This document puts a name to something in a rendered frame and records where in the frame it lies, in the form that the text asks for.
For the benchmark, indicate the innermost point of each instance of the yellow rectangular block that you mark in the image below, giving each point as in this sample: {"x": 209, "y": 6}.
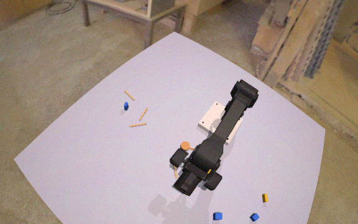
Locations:
{"x": 265, "y": 198}

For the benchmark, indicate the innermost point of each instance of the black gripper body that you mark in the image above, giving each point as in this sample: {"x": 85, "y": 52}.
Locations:
{"x": 179, "y": 157}

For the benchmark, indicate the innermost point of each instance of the round wooden button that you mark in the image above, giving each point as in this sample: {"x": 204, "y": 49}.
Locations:
{"x": 185, "y": 145}

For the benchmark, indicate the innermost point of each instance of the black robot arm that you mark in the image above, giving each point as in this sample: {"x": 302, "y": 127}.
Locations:
{"x": 206, "y": 155}

